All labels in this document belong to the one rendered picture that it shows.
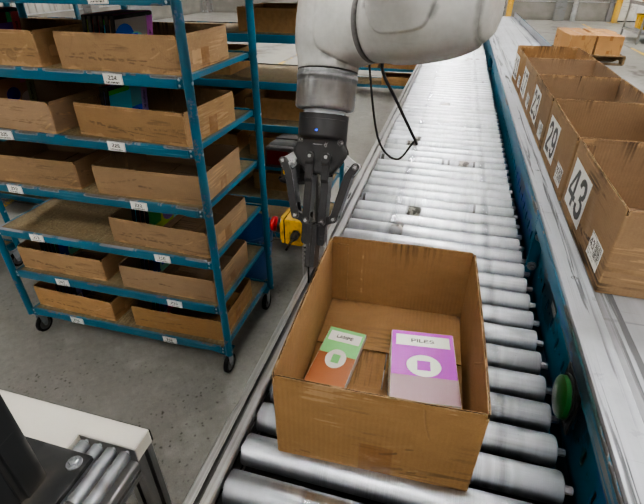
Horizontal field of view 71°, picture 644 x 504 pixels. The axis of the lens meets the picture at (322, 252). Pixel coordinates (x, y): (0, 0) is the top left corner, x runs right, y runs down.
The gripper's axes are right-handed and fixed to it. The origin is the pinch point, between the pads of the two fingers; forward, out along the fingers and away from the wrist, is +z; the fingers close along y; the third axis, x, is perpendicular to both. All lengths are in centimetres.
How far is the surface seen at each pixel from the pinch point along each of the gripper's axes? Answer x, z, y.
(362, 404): 14.0, 17.7, -12.4
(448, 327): -23.8, 18.8, -24.4
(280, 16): -139, -71, 61
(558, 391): -4.4, 19.1, -41.1
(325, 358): -7.8, 23.1, -2.3
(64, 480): 22, 35, 28
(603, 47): -825, -220, -254
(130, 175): -59, -1, 79
